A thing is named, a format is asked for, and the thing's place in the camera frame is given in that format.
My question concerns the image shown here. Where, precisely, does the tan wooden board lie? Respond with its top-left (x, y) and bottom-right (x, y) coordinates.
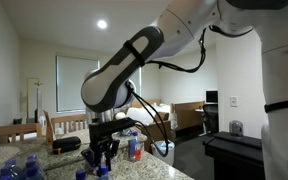
top-left (42, 109), bottom-right (57, 145)

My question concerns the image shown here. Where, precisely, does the black office chair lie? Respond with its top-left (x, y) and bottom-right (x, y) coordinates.
top-left (202, 103), bottom-right (220, 135)

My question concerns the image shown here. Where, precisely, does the wooden desk panel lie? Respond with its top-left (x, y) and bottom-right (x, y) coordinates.
top-left (172, 100), bottom-right (207, 132)

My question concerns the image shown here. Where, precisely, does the large white window blind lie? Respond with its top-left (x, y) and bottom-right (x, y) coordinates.
top-left (55, 54), bottom-right (100, 113)

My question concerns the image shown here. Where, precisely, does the round ceiling light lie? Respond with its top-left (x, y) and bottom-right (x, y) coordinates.
top-left (96, 19), bottom-right (108, 30)

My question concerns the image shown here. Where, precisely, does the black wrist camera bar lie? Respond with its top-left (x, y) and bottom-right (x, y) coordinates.
top-left (88, 117), bottom-right (137, 139)

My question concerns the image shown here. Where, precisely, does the wooden dining chair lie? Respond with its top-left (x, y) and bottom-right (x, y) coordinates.
top-left (0, 123), bottom-right (43, 145)
top-left (50, 113), bottom-right (88, 136)

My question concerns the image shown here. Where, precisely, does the white bedding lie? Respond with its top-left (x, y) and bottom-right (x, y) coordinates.
top-left (127, 103), bottom-right (172, 126)

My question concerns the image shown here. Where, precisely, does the black zip case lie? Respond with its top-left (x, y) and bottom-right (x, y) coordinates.
top-left (52, 135), bottom-right (82, 155)

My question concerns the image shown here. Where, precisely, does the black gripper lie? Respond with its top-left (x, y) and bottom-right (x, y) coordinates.
top-left (80, 133), bottom-right (122, 177)

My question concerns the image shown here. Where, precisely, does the white wall switch plate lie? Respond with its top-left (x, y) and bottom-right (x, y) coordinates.
top-left (229, 95), bottom-right (239, 108)

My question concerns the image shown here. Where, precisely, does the brown wooden bed frame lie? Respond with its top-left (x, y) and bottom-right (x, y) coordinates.
top-left (135, 111), bottom-right (174, 154)

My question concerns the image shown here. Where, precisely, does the white trash bin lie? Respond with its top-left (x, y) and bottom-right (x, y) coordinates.
top-left (150, 139), bottom-right (176, 167)

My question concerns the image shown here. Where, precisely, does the black computer monitor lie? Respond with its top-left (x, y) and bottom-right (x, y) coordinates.
top-left (205, 89), bottom-right (219, 104)

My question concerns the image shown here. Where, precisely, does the black low cabinet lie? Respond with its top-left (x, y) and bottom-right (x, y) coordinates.
top-left (203, 130), bottom-right (268, 180)

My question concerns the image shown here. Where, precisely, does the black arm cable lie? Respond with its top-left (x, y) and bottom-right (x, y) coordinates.
top-left (127, 26), bottom-right (208, 158)

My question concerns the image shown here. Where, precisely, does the shrink-wrapped water bottle pack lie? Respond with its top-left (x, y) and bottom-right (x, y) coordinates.
top-left (0, 153), bottom-right (46, 180)

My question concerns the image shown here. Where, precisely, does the narrow white window blind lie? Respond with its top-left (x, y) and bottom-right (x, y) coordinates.
top-left (130, 66), bottom-right (142, 98)

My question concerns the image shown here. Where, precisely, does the gray cylindrical device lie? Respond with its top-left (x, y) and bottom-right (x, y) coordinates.
top-left (228, 119), bottom-right (244, 137)

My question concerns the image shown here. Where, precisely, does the black velcro strap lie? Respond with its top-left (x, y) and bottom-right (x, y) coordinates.
top-left (264, 96), bottom-right (288, 114)
top-left (123, 39), bottom-right (147, 68)

